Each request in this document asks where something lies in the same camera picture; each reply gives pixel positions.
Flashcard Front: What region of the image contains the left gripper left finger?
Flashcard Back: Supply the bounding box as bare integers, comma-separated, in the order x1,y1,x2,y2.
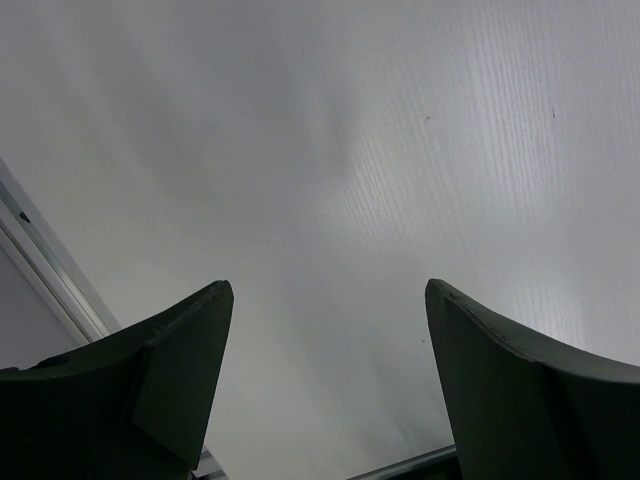
1,281,234,479

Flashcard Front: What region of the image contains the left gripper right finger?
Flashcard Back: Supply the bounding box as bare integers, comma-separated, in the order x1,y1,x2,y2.
425,279,639,479

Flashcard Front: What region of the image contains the aluminium side frame rail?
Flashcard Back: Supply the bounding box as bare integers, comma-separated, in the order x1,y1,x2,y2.
1,162,122,345

